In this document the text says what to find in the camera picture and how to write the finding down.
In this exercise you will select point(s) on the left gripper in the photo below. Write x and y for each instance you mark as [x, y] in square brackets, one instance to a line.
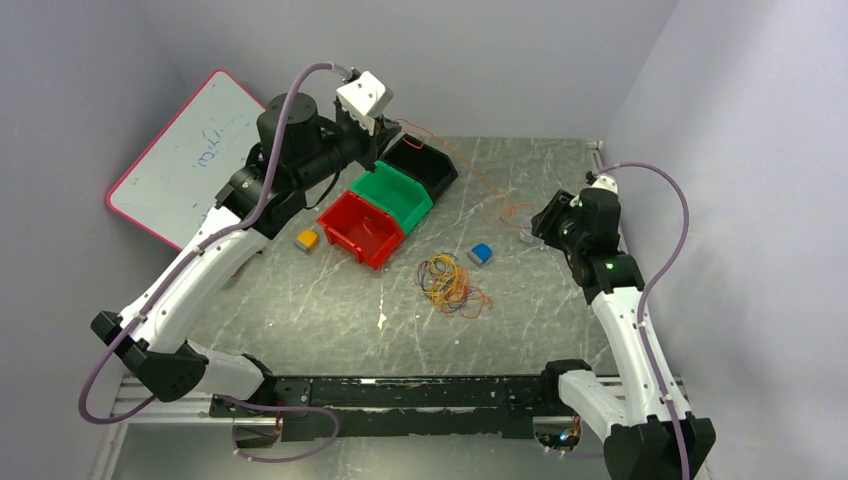
[385, 130]

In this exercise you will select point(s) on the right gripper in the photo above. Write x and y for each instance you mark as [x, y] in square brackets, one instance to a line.
[544, 223]

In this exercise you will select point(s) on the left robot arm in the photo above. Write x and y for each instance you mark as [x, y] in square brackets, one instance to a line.
[297, 149]

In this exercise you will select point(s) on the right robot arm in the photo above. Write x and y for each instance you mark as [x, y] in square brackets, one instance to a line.
[652, 432]

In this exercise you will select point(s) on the green plastic bin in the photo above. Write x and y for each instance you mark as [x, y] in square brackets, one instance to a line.
[396, 193]

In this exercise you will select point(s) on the red plastic bin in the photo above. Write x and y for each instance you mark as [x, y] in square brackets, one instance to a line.
[366, 232]

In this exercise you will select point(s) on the black plastic bin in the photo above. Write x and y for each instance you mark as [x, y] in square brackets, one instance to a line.
[430, 167]

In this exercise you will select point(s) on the yellow eraser block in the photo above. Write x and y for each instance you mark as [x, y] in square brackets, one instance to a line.
[307, 241]

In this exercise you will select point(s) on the blue eraser block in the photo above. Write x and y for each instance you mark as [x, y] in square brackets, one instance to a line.
[480, 254]

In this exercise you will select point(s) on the pink framed whiteboard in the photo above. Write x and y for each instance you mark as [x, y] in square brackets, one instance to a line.
[170, 187]

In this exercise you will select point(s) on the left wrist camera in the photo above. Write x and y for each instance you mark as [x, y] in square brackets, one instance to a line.
[364, 100]

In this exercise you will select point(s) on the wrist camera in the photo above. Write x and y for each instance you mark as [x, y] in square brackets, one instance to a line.
[602, 181]
[364, 100]

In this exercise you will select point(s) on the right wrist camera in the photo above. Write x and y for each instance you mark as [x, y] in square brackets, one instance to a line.
[602, 181]

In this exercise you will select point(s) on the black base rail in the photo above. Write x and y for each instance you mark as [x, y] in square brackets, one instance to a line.
[300, 408]

